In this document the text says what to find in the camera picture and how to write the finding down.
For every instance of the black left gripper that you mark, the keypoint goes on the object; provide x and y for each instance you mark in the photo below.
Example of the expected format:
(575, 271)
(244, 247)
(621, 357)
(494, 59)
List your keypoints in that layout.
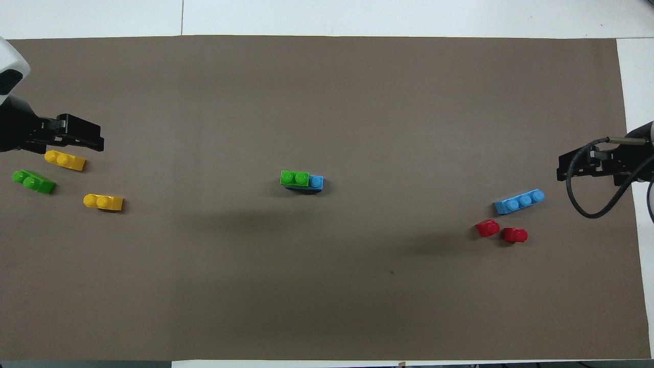
(20, 128)

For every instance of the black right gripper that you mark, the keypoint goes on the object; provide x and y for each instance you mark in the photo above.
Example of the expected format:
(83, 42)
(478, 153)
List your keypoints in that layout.
(621, 162)

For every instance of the green two-stud block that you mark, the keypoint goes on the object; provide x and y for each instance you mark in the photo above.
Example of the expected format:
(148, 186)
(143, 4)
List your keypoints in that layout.
(33, 181)
(295, 178)

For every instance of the blue three-stud block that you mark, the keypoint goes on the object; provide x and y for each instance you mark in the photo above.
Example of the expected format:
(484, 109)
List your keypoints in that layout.
(316, 182)
(518, 202)

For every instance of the yellow two-stud block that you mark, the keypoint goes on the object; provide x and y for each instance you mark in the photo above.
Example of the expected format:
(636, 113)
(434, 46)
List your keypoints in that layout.
(103, 202)
(65, 160)

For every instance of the red one-stud block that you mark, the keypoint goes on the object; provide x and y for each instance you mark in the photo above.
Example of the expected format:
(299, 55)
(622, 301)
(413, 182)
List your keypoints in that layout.
(488, 228)
(515, 235)

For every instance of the brown table mat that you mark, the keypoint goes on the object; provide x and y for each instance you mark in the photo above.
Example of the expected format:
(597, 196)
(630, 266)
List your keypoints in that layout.
(327, 102)

